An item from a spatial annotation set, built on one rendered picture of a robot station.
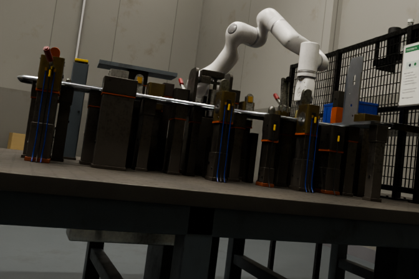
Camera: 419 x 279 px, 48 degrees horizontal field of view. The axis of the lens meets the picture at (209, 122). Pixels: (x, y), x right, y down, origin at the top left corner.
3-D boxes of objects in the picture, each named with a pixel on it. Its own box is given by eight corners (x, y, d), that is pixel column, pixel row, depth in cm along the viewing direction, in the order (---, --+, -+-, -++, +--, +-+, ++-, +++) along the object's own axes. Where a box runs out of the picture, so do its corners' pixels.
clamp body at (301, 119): (301, 192, 180) (311, 103, 182) (287, 189, 191) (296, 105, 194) (316, 194, 182) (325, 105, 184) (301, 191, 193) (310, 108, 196)
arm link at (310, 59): (307, 75, 214) (293, 70, 209) (310, 47, 215) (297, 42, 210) (322, 73, 208) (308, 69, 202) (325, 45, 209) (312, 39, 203)
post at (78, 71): (58, 157, 209) (72, 61, 212) (58, 157, 216) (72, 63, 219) (75, 160, 211) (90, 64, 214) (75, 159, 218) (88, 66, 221)
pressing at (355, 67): (355, 128, 212) (362, 55, 215) (340, 128, 223) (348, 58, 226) (356, 128, 212) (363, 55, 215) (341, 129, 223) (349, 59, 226)
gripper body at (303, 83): (293, 76, 212) (290, 101, 211) (304, 73, 202) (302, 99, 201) (308, 79, 214) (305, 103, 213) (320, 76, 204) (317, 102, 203)
